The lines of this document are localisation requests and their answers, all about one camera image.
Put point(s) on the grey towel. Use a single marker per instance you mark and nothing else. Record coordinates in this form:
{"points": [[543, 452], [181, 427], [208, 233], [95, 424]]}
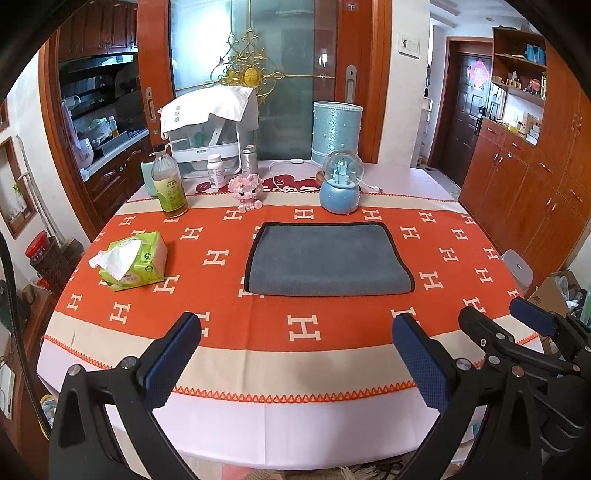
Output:
{"points": [[323, 258]]}

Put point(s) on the pale green cup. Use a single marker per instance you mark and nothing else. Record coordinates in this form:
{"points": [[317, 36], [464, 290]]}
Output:
{"points": [[147, 180]]}

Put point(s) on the white pill bottle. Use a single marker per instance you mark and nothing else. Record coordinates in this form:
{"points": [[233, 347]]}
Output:
{"points": [[216, 174]]}

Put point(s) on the green tissue pack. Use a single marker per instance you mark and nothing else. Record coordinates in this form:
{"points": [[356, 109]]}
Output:
{"points": [[138, 267]]}

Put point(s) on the white cloth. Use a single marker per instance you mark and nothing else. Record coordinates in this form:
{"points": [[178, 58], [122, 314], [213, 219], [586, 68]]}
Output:
{"points": [[203, 108]]}

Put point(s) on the glass bottle with yellow label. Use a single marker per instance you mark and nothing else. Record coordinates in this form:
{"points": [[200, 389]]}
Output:
{"points": [[171, 194]]}

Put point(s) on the cardboard box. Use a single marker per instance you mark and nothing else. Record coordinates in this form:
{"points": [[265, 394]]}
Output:
{"points": [[547, 295]]}

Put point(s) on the blue cylindrical bin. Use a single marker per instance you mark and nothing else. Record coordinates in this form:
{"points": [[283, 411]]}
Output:
{"points": [[337, 131]]}

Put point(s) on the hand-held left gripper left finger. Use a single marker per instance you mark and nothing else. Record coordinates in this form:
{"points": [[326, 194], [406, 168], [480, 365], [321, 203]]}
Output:
{"points": [[173, 364]]}

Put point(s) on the white stool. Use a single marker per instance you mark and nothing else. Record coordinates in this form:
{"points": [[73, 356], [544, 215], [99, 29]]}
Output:
{"points": [[517, 270]]}

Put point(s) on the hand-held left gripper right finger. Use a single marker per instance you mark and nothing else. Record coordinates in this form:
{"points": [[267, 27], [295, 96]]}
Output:
{"points": [[418, 364]]}

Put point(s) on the pink brick pig toy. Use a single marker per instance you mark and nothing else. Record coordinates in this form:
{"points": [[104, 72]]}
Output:
{"points": [[247, 189]]}

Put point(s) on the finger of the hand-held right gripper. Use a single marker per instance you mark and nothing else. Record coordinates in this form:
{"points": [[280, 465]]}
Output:
{"points": [[533, 316], [489, 330]]}

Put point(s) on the orange patterned tablecloth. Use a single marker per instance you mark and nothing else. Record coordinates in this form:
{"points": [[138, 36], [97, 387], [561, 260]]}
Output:
{"points": [[351, 323]]}

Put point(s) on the red lidded container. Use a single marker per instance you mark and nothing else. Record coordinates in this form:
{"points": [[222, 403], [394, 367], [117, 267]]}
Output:
{"points": [[38, 244]]}

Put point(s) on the silver metal bottle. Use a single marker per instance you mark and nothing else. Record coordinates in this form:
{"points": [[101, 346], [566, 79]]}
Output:
{"points": [[249, 161]]}

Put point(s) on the blue snow globe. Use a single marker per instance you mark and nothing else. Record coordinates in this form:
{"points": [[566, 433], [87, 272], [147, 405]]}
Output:
{"points": [[339, 194]]}

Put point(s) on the frosted glass sliding door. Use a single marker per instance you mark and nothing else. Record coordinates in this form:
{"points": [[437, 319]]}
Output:
{"points": [[295, 115]]}

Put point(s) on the wooden kitchen cabinet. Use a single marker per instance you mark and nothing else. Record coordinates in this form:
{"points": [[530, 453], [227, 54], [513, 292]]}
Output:
{"points": [[97, 27]]}

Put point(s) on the white countertop appliance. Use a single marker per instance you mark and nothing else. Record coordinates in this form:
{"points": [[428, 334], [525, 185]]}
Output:
{"points": [[207, 147]]}

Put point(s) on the gold door ornament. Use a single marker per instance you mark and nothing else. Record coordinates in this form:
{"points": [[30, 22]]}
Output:
{"points": [[249, 69]]}

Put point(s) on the wooden wall cabinet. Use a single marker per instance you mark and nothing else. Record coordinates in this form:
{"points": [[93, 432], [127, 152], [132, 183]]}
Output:
{"points": [[517, 184]]}

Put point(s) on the white wall switch panel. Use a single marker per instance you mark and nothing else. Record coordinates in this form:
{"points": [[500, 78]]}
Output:
{"points": [[409, 46]]}

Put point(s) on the dark entrance door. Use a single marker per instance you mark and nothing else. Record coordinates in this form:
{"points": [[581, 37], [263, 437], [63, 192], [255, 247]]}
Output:
{"points": [[466, 124]]}

